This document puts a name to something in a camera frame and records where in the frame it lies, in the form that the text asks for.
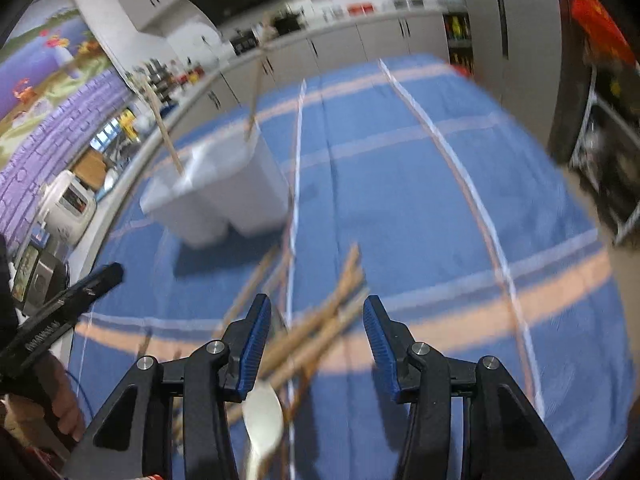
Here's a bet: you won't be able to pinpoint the metal storage shelf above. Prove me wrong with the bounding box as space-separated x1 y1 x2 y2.
565 60 640 246

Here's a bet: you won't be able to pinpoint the blue plaid tablecloth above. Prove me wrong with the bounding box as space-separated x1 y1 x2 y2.
67 52 636 480

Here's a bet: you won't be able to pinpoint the steel cookware rack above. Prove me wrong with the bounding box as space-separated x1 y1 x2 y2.
145 60 168 91

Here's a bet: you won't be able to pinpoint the flower wall poster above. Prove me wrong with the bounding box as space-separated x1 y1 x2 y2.
0 0 116 136

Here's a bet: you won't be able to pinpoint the white rice cooker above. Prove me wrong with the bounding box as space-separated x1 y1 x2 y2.
37 170 98 248

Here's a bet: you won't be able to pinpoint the white plastic rice spoon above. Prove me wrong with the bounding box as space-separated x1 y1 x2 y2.
242 382 285 480

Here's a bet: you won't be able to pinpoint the grey refrigerator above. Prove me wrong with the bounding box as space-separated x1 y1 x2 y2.
457 0 563 161

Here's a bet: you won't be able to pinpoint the bundle of brown chopsticks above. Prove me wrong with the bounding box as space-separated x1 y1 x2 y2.
170 242 368 441

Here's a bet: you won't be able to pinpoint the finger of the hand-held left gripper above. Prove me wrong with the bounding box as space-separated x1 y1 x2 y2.
47 262 125 313

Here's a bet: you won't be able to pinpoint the red box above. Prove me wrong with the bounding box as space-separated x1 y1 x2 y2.
570 0 638 68

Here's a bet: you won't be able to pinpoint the brown wooden chopstick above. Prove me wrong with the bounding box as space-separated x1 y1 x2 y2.
244 10 278 143

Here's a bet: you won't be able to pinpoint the grey kitchen counter cabinets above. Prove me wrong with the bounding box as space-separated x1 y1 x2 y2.
130 7 451 126

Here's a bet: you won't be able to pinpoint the person's left hand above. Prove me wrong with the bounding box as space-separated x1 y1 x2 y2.
32 352 86 443

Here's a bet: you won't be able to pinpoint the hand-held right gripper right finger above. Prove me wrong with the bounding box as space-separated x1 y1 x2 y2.
362 295 576 480

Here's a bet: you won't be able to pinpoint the white plastic utensil holder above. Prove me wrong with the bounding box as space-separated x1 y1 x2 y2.
140 120 291 251

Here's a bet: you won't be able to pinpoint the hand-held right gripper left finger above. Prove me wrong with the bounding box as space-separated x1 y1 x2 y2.
62 292 273 480

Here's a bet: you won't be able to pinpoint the light wooden chopstick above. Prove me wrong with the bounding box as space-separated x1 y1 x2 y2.
134 70 185 176

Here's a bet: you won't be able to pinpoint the wooden cutting board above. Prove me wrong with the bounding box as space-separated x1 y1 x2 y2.
72 150 108 191

